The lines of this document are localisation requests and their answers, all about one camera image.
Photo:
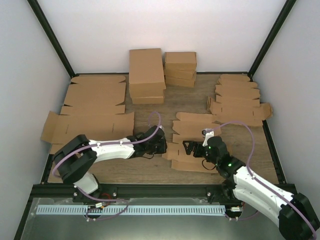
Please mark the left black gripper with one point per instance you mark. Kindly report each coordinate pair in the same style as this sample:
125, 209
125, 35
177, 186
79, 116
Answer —
163, 148

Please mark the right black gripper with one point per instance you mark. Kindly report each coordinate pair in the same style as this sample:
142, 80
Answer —
192, 144

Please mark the small cardboard box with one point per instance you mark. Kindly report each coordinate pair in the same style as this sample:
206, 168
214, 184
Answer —
188, 127

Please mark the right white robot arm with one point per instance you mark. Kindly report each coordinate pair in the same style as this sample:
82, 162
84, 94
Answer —
292, 213

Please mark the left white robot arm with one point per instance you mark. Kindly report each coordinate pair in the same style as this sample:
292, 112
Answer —
73, 161

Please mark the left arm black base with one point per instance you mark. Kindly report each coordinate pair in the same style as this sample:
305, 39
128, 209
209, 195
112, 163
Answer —
100, 195

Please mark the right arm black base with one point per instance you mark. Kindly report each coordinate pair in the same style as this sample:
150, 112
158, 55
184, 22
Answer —
222, 194

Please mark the bottom large folded box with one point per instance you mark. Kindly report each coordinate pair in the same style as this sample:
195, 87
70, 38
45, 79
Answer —
148, 100

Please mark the large folded box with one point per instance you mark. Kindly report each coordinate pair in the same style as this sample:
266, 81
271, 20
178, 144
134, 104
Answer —
146, 73
148, 100

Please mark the bottom small folded box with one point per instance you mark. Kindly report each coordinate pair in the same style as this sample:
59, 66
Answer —
179, 82

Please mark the small folded box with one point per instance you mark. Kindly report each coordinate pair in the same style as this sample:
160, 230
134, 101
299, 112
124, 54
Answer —
179, 82
186, 74
180, 60

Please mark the top large folded box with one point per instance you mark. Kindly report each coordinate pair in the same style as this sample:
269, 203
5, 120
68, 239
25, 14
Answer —
146, 73

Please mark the middle small folded box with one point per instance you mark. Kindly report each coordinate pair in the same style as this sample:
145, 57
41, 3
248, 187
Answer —
186, 74

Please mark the top small folded box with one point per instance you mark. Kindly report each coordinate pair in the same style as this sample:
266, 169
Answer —
180, 60

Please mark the small flat cardboard blank stack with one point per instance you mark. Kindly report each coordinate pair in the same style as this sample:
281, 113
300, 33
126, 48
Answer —
237, 98

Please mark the large flat cardboard blank stack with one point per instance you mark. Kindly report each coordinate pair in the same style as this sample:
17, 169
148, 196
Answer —
93, 106

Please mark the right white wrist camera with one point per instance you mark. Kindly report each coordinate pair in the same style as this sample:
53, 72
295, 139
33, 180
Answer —
207, 133

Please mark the light blue slotted cable duct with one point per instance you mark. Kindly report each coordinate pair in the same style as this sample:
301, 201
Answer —
134, 210

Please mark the black front frame rail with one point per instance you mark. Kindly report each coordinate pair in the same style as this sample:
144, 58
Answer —
125, 191

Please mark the right black frame post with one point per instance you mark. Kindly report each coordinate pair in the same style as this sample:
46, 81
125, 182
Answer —
276, 27

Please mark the black frame post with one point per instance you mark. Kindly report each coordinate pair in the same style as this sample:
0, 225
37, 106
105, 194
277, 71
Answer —
276, 27
42, 19

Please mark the left black frame post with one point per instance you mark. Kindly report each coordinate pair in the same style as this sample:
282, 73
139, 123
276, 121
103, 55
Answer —
42, 19

